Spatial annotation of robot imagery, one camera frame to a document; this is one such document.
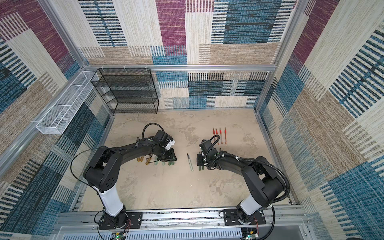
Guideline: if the light green marker long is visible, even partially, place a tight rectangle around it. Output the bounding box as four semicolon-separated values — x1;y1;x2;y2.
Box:
187;153;194;172

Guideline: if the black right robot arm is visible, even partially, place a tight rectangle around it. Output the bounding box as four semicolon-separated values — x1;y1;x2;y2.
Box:
197;140;291;224

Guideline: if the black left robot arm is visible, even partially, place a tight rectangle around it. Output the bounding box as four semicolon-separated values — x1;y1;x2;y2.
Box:
83;130;177;228

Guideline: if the black mesh shelf rack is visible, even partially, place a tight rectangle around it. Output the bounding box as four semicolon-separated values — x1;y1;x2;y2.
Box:
91;68;159;114

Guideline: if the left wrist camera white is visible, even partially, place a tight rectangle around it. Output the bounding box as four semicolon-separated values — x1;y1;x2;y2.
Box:
165;139;175;151

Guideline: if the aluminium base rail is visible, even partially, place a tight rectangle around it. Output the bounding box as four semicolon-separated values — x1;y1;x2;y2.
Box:
50;205;316;240

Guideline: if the white wire mesh basket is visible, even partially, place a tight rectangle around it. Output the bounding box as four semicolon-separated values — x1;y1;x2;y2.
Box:
36;71;95;135

